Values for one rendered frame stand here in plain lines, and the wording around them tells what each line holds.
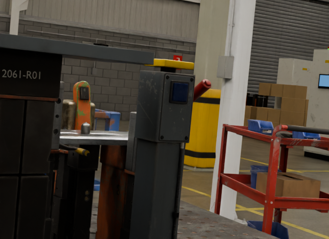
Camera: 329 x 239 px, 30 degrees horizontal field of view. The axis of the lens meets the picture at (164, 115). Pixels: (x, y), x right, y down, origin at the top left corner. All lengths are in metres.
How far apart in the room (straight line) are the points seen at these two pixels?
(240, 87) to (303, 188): 1.93
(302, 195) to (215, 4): 5.29
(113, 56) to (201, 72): 7.45
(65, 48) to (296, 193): 2.59
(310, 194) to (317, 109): 8.22
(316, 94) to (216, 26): 3.79
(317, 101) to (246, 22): 6.55
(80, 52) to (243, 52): 4.31
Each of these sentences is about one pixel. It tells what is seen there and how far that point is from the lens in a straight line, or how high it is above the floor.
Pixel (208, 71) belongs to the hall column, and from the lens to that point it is 8.26.
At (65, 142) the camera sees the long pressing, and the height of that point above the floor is 0.99.
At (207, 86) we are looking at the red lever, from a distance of 1.08.
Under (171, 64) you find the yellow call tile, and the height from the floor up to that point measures 1.15.
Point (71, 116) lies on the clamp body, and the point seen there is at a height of 1.02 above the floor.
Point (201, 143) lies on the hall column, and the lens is 8.22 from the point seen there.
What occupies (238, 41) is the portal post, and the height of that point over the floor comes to 1.52.
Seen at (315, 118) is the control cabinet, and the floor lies 0.74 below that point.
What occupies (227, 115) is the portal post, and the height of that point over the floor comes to 0.90.
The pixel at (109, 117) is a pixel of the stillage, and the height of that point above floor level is 0.92.
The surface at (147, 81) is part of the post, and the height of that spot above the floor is 1.12.
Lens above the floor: 1.12
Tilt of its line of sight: 3 degrees down
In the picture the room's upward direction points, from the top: 5 degrees clockwise
